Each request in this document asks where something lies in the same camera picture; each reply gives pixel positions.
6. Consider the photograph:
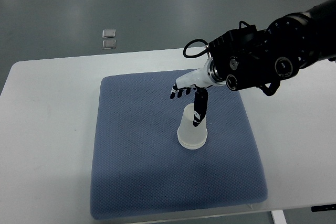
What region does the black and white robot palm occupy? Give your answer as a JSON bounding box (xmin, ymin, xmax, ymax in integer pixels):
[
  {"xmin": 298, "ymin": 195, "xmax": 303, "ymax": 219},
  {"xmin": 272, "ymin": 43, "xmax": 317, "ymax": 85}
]
[{"xmin": 170, "ymin": 65, "xmax": 214, "ymax": 127}]

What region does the white paper cup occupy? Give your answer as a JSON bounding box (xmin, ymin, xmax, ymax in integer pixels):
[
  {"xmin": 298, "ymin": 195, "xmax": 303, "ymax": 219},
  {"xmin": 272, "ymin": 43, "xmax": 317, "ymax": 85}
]
[
  {"xmin": 178, "ymin": 138, "xmax": 206, "ymax": 150},
  {"xmin": 177, "ymin": 103, "xmax": 207, "ymax": 143}
]

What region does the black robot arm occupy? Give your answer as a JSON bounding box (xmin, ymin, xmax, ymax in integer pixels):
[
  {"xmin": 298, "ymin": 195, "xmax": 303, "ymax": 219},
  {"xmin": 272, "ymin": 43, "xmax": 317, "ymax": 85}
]
[{"xmin": 170, "ymin": 0, "xmax": 335, "ymax": 126}]

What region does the white paper cup on pad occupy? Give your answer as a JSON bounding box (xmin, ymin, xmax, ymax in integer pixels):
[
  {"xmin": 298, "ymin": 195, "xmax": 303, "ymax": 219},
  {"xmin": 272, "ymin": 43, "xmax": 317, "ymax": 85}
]
[{"xmin": 178, "ymin": 138, "xmax": 206, "ymax": 150}]

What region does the blue textured foam pad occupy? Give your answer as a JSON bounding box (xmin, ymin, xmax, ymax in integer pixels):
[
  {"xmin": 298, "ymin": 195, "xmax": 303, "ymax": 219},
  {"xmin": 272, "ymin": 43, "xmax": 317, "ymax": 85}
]
[{"xmin": 90, "ymin": 70, "xmax": 268, "ymax": 220}]

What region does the upper silver floor plate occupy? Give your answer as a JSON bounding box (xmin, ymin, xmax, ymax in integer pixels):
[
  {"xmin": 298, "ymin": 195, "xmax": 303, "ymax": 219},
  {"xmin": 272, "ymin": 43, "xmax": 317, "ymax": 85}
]
[{"xmin": 102, "ymin": 28, "xmax": 116, "ymax": 38}]

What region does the white table leg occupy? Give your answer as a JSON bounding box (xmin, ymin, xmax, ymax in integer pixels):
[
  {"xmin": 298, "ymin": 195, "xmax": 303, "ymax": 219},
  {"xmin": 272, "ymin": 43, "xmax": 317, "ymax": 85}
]
[{"xmin": 271, "ymin": 210, "xmax": 287, "ymax": 224}]

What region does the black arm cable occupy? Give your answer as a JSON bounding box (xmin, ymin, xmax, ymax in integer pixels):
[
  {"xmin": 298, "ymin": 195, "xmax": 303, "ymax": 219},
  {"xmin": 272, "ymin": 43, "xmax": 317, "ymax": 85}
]
[{"xmin": 183, "ymin": 39, "xmax": 211, "ymax": 59}]

